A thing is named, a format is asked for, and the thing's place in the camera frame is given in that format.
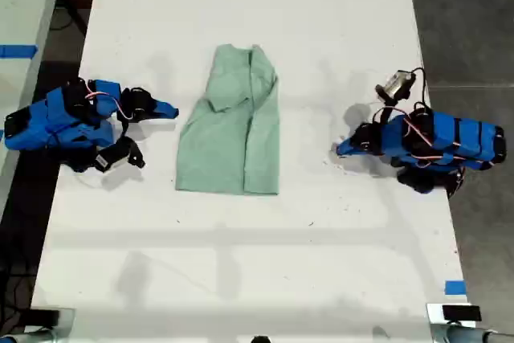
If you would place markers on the black round mount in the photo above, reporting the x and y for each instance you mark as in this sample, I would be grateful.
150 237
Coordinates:
261 339

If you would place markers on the long blue tape strip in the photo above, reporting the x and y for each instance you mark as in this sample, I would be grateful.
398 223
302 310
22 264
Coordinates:
18 51

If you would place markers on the grey base plate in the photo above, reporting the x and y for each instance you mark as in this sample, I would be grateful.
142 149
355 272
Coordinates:
67 319

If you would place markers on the pale green T-shirt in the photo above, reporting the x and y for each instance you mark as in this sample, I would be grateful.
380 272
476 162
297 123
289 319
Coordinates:
225 138

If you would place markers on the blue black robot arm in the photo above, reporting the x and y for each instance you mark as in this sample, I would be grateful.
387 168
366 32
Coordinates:
60 118
462 134

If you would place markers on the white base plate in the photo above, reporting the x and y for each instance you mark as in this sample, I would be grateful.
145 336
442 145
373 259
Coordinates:
434 313

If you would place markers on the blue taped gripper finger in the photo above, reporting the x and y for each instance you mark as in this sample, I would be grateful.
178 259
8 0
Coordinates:
165 108
348 143

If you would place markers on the grey black camera box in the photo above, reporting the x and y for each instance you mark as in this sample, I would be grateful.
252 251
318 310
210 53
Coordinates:
395 82

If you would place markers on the black white-labelled camera box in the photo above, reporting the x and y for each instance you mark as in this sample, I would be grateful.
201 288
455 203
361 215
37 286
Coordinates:
114 157

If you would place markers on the small black box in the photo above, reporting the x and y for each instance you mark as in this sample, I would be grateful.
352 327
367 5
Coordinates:
462 313
44 317

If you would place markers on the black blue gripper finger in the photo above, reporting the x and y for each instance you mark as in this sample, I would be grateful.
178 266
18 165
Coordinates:
353 153
154 117

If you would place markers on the black camera stalk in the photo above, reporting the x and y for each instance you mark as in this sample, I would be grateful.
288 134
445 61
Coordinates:
386 112
125 131

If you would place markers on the grey metal pole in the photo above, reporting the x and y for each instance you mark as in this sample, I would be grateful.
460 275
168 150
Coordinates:
466 335
28 337

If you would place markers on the short blue tape strip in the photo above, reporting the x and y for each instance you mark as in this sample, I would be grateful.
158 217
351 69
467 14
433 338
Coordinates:
455 287

